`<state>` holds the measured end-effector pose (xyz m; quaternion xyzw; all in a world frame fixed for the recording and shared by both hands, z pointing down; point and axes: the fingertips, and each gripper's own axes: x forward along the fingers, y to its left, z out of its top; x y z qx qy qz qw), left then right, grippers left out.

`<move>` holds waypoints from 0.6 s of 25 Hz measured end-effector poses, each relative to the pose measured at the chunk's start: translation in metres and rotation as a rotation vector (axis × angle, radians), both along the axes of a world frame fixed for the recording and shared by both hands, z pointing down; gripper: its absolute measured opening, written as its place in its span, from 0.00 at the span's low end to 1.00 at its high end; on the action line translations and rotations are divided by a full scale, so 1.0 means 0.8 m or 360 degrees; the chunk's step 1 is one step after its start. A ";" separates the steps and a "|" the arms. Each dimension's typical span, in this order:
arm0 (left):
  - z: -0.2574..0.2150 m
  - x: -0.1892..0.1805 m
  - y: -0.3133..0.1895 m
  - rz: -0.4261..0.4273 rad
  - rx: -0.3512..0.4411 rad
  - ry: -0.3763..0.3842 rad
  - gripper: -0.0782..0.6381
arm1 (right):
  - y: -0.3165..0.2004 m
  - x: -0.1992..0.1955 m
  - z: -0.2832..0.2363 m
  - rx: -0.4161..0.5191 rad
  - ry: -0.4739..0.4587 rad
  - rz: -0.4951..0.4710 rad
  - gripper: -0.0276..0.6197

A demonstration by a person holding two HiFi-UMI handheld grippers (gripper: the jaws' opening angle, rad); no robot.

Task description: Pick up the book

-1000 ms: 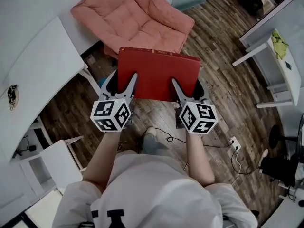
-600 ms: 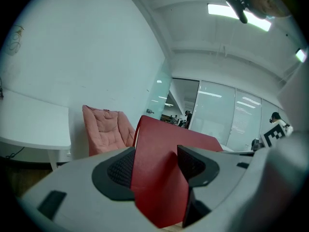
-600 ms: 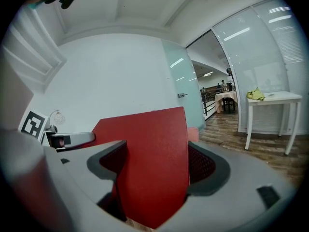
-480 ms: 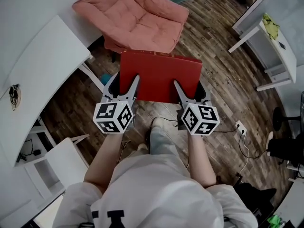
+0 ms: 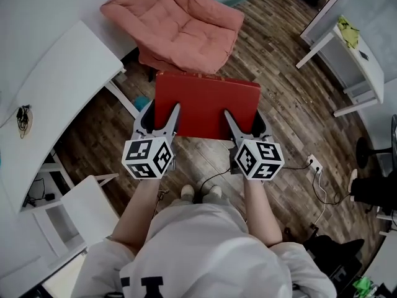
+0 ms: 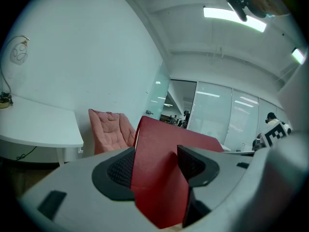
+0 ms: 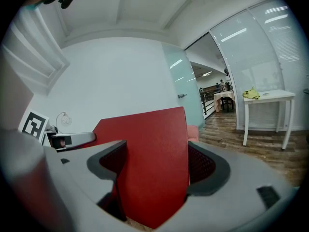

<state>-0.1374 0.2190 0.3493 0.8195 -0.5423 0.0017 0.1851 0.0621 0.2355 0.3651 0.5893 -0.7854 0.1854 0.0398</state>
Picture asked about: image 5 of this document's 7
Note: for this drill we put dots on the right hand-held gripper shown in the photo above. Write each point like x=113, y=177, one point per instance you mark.
x=260, y=160

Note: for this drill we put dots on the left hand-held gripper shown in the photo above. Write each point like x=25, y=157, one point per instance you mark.
x=145, y=158

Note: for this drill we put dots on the person's right forearm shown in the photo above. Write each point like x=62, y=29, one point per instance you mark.
x=260, y=210

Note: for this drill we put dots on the person's left forearm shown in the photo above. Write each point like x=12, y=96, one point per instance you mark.
x=139, y=216

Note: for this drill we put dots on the teal round object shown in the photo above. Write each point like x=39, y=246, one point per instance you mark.
x=141, y=103

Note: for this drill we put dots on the white power strip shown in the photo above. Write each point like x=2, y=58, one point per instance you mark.
x=314, y=162

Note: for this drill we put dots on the person's right shoe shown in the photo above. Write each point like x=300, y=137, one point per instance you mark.
x=212, y=193

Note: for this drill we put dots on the person's shoe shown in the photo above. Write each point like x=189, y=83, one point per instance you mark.
x=353, y=182
x=212, y=193
x=187, y=193

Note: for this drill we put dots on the person's left shoe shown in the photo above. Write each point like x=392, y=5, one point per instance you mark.
x=187, y=193

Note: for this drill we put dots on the pink cushioned chair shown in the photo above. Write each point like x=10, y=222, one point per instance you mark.
x=173, y=26

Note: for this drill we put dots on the long white desk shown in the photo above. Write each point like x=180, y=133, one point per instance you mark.
x=62, y=73

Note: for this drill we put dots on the white chair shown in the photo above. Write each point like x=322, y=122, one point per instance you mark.
x=87, y=206

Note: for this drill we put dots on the black office chair base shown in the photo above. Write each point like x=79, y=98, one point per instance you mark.
x=364, y=152

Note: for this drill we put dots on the black power adapter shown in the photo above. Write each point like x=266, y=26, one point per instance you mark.
x=49, y=196

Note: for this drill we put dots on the small dark flat object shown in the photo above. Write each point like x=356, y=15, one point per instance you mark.
x=364, y=55

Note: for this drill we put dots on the person's white shirt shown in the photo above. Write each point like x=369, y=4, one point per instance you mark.
x=201, y=253

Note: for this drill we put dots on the yellow-green cloth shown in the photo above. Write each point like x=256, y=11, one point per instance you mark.
x=349, y=31

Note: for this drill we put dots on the small white desk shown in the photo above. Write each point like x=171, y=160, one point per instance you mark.
x=366, y=51

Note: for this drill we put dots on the black bag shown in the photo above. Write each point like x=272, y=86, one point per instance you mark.
x=335, y=256

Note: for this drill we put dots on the green crumpled object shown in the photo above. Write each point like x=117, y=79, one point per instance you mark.
x=364, y=286

